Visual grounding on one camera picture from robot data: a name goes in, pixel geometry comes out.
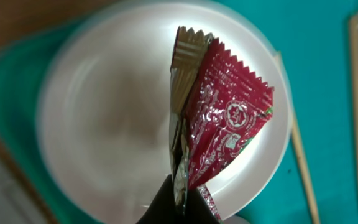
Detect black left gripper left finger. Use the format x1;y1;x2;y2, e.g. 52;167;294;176
137;174;177;224

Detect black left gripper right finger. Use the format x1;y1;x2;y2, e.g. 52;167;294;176
183;190;219;224

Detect red snack wrapper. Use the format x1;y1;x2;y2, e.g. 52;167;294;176
169;26;274;220

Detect large pink plate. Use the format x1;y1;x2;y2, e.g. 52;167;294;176
37;1;293;223

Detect left wooden chopstick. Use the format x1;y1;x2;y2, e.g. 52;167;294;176
274;51;321;224

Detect teal plastic tray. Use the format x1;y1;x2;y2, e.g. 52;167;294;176
0;1;358;223

